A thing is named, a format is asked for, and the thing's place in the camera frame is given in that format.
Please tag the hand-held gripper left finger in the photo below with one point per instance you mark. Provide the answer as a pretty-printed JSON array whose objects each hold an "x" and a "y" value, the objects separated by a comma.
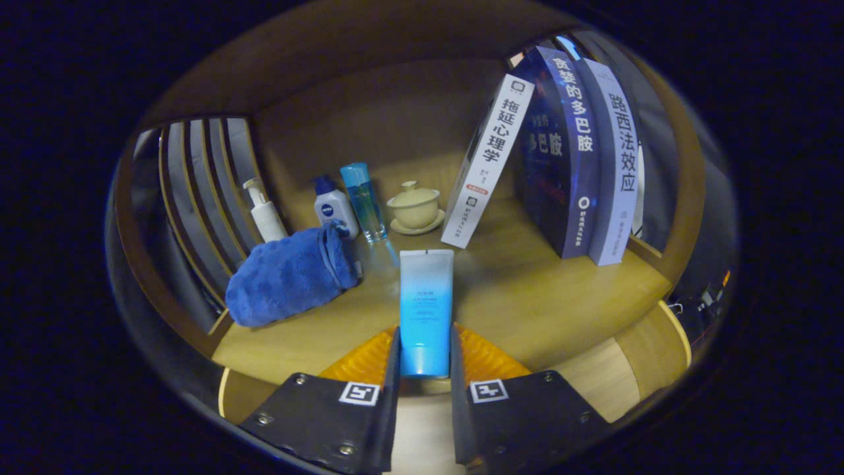
[{"x": 393, "y": 396}]

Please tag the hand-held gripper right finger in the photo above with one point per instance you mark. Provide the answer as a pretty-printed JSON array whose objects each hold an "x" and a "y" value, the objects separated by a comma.
[{"x": 457, "y": 409}]

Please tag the blue cosmetic tube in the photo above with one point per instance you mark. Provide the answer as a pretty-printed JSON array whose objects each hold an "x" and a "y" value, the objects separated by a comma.
[{"x": 426, "y": 310}]

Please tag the wooden countertop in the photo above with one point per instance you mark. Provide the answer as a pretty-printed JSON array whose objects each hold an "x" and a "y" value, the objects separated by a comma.
[{"x": 527, "y": 297}]

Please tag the wooden cabinet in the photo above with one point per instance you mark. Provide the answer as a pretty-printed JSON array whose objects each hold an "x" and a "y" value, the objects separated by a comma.
[{"x": 369, "y": 99}]

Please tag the blue rolled towel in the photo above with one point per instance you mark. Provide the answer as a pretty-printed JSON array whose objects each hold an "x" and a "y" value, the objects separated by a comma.
[{"x": 290, "y": 274}]

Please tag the beige lidded teacup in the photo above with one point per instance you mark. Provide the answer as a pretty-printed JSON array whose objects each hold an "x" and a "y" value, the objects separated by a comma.
[{"x": 414, "y": 208}]

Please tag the clear blue bottle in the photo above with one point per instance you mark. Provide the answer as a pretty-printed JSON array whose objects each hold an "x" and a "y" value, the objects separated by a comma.
[{"x": 364, "y": 201}]

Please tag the white bottle with blue cap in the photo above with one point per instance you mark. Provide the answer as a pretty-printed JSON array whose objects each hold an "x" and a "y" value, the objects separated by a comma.
[{"x": 335, "y": 208}]

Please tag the white pump bottle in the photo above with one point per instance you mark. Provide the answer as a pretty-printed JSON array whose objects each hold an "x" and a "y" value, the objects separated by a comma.
[{"x": 267, "y": 218}]

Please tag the white book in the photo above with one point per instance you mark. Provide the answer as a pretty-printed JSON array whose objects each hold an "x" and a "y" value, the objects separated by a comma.
[{"x": 484, "y": 165}]

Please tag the dark blue book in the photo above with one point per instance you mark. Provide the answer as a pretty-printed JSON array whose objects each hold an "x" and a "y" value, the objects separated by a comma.
[{"x": 560, "y": 158}]

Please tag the black and orange equipment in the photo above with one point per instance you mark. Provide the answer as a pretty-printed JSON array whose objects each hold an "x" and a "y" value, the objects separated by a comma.
[{"x": 705, "y": 297}]

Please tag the light purple book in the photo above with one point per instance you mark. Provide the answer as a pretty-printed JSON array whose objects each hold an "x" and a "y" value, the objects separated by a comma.
[{"x": 616, "y": 171}]

